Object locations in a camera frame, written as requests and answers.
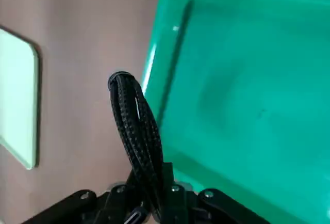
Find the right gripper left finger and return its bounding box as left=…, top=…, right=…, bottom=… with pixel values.
left=20, top=169, right=145, bottom=224

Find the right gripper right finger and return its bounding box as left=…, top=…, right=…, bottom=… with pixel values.
left=159, top=162, right=271, bottom=224

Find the black cable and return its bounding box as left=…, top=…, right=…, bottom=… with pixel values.
left=107, top=71, right=166, bottom=224

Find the pale green flat tray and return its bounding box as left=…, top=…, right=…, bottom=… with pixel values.
left=0, top=26, right=41, bottom=170

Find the bright green plastic tray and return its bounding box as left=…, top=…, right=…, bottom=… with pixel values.
left=140, top=0, right=330, bottom=224

